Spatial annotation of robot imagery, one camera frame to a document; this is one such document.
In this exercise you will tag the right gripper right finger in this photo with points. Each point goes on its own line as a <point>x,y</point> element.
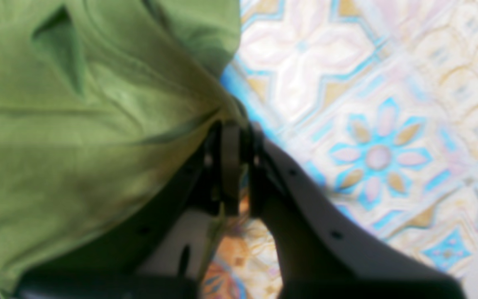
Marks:
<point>321,253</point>

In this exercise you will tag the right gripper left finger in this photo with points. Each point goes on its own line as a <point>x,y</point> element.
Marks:
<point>161,251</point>

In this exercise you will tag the green t-shirt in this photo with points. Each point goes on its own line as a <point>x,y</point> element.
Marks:
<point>101,102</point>

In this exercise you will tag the patterned tablecloth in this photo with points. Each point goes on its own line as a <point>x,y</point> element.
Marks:
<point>377,100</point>

